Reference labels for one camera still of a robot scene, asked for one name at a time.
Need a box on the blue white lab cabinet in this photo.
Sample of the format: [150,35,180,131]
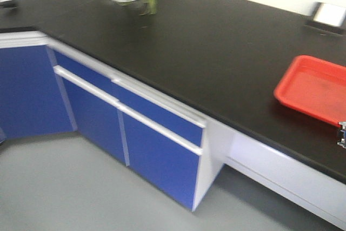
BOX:
[0,0,346,231]

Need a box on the red plastic tray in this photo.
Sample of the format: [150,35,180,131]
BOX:
[274,55,345,127]

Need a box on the black white socket box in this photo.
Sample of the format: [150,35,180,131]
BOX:
[305,2,345,35]

